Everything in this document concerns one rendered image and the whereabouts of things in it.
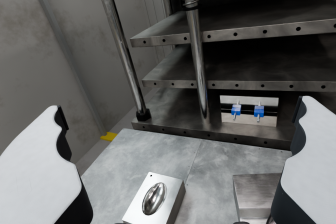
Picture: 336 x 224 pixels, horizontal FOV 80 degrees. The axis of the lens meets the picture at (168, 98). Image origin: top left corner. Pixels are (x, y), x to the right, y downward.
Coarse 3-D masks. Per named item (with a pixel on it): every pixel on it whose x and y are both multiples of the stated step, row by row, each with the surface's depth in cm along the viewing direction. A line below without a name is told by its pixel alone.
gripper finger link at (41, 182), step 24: (48, 120) 10; (24, 144) 8; (48, 144) 8; (0, 168) 7; (24, 168) 7; (48, 168) 7; (72, 168) 7; (0, 192) 6; (24, 192) 6; (48, 192) 6; (72, 192) 6; (0, 216) 6; (24, 216) 6; (48, 216) 6; (72, 216) 6
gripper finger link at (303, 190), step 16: (304, 96) 10; (304, 112) 9; (320, 112) 9; (304, 128) 8; (320, 128) 8; (304, 144) 7; (320, 144) 7; (288, 160) 7; (304, 160) 7; (320, 160) 7; (288, 176) 6; (304, 176) 6; (320, 176) 6; (288, 192) 6; (304, 192) 6; (320, 192) 6; (272, 208) 7; (288, 208) 6; (304, 208) 5; (320, 208) 5
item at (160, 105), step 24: (168, 96) 150; (192, 96) 143; (216, 96) 137; (288, 96) 122; (312, 96) 117; (168, 120) 124; (192, 120) 120; (216, 120) 115; (288, 120) 104; (264, 144) 99; (288, 144) 94
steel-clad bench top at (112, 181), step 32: (96, 160) 104; (128, 160) 100; (160, 160) 96; (192, 160) 92; (224, 160) 88; (256, 160) 85; (96, 192) 87; (128, 192) 84; (192, 192) 78; (224, 192) 76
